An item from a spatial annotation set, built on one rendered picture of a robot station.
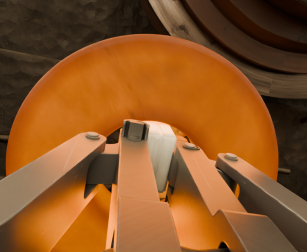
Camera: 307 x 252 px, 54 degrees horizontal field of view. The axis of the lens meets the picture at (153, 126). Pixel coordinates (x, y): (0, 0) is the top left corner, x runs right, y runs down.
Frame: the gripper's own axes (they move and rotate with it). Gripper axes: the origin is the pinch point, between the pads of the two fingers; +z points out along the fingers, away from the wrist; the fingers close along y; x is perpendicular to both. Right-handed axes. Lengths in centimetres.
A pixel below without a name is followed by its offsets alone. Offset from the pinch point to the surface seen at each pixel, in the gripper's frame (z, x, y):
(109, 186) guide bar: 27.5, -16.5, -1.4
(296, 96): 22.1, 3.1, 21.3
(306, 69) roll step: 20.6, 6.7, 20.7
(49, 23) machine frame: 37.9, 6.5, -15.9
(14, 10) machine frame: 38.0, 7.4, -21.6
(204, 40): 22.5, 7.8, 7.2
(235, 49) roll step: 20.7, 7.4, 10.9
